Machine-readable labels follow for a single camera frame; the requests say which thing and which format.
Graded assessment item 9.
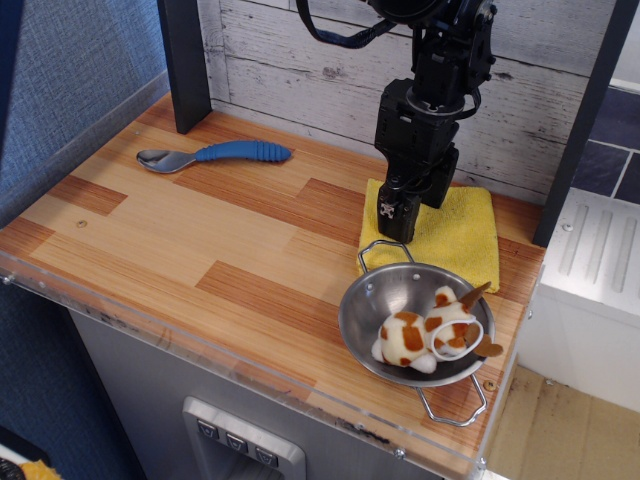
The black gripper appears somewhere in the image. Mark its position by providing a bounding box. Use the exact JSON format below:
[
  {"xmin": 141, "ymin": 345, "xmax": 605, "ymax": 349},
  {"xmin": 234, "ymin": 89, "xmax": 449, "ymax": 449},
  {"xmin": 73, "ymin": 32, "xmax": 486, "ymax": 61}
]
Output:
[{"xmin": 374, "ymin": 79, "xmax": 459, "ymax": 243}]

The yellow towel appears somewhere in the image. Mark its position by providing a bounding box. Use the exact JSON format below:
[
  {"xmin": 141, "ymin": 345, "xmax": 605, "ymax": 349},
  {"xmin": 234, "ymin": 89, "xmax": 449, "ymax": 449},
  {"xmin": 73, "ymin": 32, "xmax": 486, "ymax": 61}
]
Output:
[{"xmin": 359, "ymin": 179, "xmax": 500, "ymax": 293}]

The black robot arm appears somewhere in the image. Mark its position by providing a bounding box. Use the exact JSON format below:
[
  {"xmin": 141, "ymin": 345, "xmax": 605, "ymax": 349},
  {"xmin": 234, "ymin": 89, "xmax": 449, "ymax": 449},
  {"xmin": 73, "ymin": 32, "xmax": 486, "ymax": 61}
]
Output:
[{"xmin": 372, "ymin": 1, "xmax": 497, "ymax": 243}]

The white brown plush toy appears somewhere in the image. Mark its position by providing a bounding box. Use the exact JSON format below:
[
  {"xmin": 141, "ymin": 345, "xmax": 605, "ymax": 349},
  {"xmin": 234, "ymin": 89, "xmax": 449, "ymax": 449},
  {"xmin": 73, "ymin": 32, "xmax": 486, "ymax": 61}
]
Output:
[{"xmin": 371, "ymin": 282, "xmax": 503, "ymax": 374}]

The white ribbed sink unit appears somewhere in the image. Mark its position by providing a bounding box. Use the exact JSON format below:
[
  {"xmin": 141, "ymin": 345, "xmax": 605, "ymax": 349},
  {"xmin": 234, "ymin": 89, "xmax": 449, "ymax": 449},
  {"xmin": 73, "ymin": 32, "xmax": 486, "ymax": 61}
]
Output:
[{"xmin": 517, "ymin": 189, "xmax": 639, "ymax": 410}]

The clear acrylic table edge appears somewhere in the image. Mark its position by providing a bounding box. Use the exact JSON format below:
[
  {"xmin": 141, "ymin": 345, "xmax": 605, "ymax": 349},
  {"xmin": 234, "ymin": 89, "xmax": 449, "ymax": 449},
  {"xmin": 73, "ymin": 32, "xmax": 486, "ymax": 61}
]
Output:
[{"xmin": 1, "ymin": 254, "xmax": 488, "ymax": 479}]

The grey dispenser button panel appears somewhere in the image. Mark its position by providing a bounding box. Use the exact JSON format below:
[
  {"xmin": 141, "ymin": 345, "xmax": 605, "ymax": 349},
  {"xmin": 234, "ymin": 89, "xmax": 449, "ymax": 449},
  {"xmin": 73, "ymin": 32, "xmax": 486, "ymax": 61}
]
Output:
[{"xmin": 182, "ymin": 396, "xmax": 307, "ymax": 479}]

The yellow object bottom corner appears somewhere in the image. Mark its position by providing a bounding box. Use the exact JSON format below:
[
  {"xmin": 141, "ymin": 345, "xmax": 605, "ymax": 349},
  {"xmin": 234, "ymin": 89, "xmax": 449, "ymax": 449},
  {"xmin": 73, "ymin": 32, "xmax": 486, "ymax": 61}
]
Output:
[{"xmin": 19, "ymin": 461, "xmax": 62, "ymax": 480}]

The steel bowl with handles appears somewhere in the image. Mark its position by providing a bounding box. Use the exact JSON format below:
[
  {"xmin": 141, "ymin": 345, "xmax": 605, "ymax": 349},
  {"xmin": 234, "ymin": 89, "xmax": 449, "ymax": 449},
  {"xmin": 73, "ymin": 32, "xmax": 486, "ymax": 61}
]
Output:
[{"xmin": 338, "ymin": 246, "xmax": 495, "ymax": 397}]

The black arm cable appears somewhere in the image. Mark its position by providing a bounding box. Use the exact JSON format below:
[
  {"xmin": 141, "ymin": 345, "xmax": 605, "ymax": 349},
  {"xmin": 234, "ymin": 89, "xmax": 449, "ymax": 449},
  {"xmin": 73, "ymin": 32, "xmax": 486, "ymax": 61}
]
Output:
[{"xmin": 295, "ymin": 0, "xmax": 401, "ymax": 50}]

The dark right frame post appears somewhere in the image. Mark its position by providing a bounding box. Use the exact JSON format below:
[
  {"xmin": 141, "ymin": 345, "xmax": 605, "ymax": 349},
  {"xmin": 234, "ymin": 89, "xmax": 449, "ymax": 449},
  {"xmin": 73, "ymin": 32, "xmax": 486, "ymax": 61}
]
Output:
[{"xmin": 532, "ymin": 0, "xmax": 639, "ymax": 247}]

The dark frame post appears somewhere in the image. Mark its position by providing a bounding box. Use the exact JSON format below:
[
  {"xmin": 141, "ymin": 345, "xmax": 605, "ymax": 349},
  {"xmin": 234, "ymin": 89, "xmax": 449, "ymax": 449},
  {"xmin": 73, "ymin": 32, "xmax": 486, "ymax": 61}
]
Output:
[
  {"xmin": 532, "ymin": 0, "xmax": 639, "ymax": 247},
  {"xmin": 157, "ymin": 0, "xmax": 212, "ymax": 134}
]

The blue handled metal spoon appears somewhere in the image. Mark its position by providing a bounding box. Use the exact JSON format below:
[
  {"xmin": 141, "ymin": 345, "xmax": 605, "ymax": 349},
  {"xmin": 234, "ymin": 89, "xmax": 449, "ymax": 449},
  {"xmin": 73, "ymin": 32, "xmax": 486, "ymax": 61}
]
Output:
[{"xmin": 137, "ymin": 140, "xmax": 292, "ymax": 174}]

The dark left frame post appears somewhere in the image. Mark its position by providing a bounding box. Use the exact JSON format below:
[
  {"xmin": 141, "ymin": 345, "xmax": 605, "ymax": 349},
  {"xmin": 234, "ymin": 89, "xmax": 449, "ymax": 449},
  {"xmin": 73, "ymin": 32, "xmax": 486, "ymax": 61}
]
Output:
[{"xmin": 157, "ymin": 0, "xmax": 212, "ymax": 134}]

